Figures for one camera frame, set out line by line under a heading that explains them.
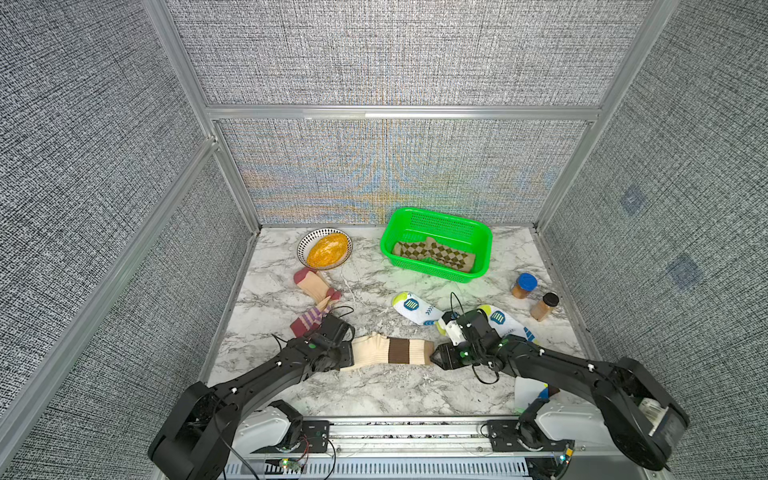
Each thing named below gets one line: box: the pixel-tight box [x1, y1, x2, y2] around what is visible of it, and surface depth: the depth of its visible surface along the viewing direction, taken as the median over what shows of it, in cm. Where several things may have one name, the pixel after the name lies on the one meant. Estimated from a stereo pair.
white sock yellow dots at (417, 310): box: [392, 291, 446, 336], surface depth 97 cm
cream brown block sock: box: [340, 332, 435, 371], surface depth 89 cm
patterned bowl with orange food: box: [297, 227, 353, 271], surface depth 108 cm
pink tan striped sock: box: [290, 267, 341, 338], surface depth 101 cm
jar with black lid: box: [530, 292, 559, 321], surface depth 90 cm
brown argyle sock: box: [392, 237, 476, 272], surface depth 111 cm
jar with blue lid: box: [511, 272, 538, 299], surface depth 99 cm
